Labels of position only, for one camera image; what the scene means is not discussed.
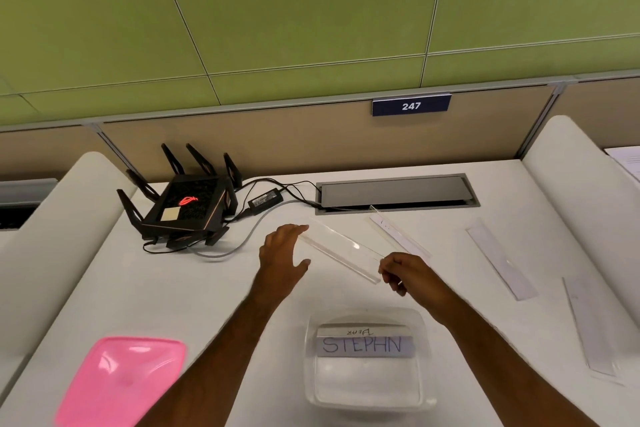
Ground beige cubicle partition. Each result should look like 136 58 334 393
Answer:
0 68 640 183

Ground pink plastic lid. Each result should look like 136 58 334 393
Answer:
54 336 187 427

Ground grey desk cable tray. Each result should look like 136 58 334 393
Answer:
314 173 481 217
0 178 59 231

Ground clear acrylic name holder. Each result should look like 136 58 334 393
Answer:
299 221 387 285
369 205 433 260
562 276 623 384
466 219 539 302

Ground person's left forearm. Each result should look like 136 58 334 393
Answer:
132 286 290 427

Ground person's right forearm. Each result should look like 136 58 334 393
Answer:
425 282 592 427

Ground white desk divider panel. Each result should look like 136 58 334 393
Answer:
0 151 139 358
522 114 640 342

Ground black router with antennas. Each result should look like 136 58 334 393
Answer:
116 143 245 250

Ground black power cable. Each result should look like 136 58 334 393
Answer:
235 178 325 220

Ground person's left hand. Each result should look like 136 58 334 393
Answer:
258 224 311 295

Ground grey network cable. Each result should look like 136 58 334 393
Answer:
192 198 322 259

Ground clear plastic container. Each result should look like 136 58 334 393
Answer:
304 308 437 411

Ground black power adapter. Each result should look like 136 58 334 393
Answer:
248 189 285 212

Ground person's right hand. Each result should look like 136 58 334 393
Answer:
378 252 447 312

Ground white paper sheets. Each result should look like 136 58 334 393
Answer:
603 143 640 183

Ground white handwritten name card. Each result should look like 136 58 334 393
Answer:
314 336 417 359

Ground blue number sign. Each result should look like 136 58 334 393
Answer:
371 93 453 117

